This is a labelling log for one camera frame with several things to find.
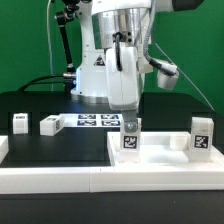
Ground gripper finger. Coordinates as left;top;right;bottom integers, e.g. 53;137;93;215
122;110;138;133

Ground white square table top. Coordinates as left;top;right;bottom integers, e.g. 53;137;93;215
107;132;224;167

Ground black cables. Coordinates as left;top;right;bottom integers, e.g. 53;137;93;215
18;73;76;93

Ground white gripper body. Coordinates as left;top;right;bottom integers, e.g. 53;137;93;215
106;46;140;111

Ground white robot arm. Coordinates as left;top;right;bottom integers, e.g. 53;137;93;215
62;0;204;133

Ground white U-shaped obstacle fence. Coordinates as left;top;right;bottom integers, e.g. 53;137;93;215
0;134;224;195

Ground white base tag plate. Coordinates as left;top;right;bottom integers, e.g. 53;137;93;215
61;113;121;128

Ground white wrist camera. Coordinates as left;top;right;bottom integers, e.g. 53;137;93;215
157;65;179;90

